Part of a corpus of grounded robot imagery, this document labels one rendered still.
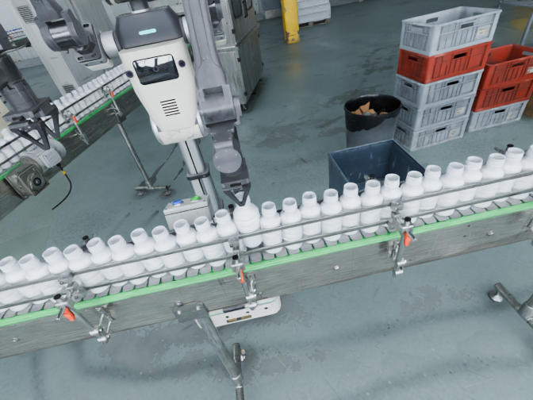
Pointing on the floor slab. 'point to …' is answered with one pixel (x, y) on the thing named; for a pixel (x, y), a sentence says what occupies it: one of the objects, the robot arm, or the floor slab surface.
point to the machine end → (235, 44)
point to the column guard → (290, 21)
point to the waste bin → (388, 125)
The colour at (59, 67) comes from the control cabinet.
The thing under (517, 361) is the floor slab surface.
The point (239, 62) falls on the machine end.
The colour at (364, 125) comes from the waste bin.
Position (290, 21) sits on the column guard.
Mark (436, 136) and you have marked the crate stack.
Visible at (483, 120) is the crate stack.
